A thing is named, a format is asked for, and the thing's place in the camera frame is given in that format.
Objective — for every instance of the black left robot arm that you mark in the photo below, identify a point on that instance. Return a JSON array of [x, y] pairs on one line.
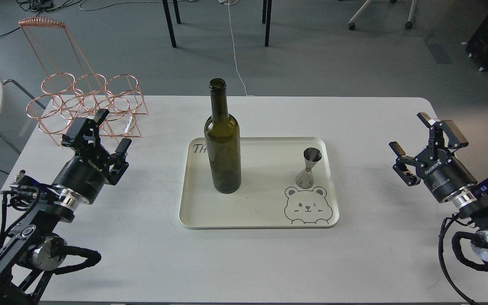
[[30, 252]]

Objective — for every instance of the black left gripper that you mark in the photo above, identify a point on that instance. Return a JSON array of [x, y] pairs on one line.
[[92, 166]]

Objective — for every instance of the copper wire wine rack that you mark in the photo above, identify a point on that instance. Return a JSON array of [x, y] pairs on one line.
[[72, 89]]

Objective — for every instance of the cream bear serving tray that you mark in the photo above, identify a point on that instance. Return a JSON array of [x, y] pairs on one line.
[[268, 196]]

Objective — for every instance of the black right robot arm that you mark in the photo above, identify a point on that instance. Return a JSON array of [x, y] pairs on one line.
[[469, 248]]

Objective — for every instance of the dark green wine bottle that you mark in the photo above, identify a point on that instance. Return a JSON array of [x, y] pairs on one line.
[[222, 137]]

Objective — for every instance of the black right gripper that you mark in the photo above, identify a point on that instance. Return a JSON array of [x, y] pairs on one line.
[[442, 175]]

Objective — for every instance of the white office chair base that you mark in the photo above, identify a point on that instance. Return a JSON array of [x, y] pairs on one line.
[[375, 12]]

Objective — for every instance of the steel double jigger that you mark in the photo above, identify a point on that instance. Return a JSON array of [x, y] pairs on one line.
[[305, 178]]

